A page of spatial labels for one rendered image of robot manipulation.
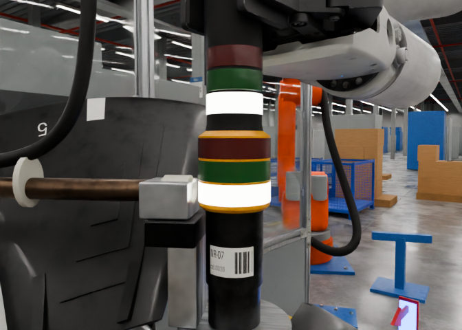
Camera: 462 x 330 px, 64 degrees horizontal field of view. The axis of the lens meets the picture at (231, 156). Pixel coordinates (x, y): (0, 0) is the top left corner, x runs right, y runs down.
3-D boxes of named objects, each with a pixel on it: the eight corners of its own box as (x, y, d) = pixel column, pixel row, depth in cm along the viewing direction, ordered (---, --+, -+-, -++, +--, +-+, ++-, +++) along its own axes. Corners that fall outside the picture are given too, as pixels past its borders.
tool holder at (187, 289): (125, 366, 20) (122, 186, 19) (165, 306, 27) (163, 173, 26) (293, 380, 19) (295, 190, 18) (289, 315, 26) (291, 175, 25)
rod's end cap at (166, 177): (157, 176, 22) (190, 177, 22) (167, 173, 24) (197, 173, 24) (157, 210, 22) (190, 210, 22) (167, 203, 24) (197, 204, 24)
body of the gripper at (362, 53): (408, 87, 31) (351, 67, 22) (302, 96, 38) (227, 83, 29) (411, -4, 30) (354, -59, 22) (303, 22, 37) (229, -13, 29)
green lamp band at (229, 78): (201, 90, 21) (201, 68, 20) (212, 96, 24) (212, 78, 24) (261, 89, 20) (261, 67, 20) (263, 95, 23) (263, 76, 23)
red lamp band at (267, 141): (190, 159, 20) (190, 137, 20) (205, 155, 25) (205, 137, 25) (269, 160, 20) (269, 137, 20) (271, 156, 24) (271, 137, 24)
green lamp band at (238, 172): (190, 183, 20) (190, 161, 20) (205, 174, 25) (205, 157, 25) (269, 184, 20) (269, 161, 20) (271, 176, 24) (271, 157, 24)
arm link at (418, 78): (327, 7, 38) (420, 14, 32) (376, 35, 48) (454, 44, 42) (305, 88, 40) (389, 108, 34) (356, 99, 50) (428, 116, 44)
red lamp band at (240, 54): (201, 67, 20) (200, 44, 20) (212, 76, 24) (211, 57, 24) (261, 64, 20) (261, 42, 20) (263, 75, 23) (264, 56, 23)
